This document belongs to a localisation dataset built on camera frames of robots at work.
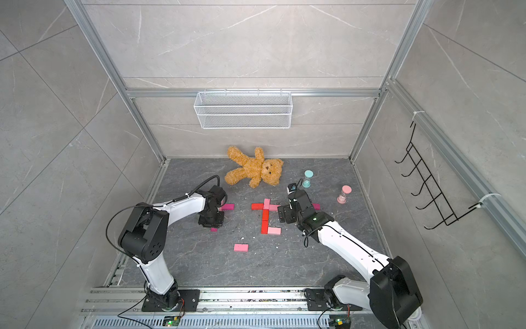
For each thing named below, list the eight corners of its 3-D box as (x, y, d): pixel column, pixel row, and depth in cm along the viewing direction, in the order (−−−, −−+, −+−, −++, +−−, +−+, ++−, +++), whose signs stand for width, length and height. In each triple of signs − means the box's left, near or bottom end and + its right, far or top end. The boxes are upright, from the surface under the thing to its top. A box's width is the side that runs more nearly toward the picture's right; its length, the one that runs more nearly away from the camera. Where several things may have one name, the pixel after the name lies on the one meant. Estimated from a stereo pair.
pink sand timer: (337, 203, 103) (343, 192, 95) (335, 195, 106) (340, 184, 98) (347, 203, 103) (353, 192, 95) (344, 195, 106) (350, 184, 98)
